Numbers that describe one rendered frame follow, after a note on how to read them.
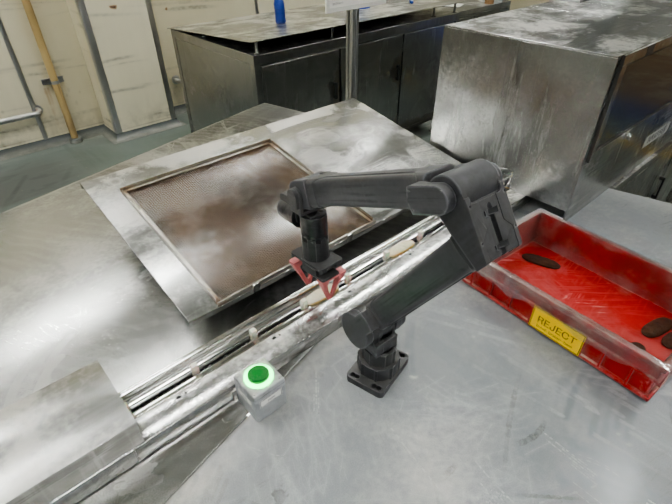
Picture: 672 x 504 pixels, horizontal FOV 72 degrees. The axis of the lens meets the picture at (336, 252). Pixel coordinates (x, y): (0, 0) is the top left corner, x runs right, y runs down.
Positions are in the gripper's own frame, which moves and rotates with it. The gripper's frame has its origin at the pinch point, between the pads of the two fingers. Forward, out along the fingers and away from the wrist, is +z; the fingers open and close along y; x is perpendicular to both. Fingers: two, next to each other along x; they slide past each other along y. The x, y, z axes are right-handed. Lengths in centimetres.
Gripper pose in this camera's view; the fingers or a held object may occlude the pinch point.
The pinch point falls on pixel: (318, 288)
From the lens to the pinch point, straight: 105.1
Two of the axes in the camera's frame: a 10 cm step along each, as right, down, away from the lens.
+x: 7.4, -4.0, 5.4
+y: 6.7, 3.9, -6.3
